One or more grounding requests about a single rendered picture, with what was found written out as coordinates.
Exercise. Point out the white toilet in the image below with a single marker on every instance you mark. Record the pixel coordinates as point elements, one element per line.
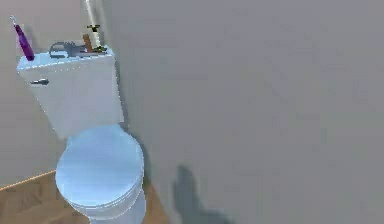
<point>90,133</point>

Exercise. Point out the purple spray bottle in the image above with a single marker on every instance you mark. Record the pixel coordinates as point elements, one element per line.
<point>24,42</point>

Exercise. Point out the grey scissors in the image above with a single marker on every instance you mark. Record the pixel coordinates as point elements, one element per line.
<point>66,49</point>

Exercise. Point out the brown stick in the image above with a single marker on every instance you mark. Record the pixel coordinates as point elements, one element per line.
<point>88,43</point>

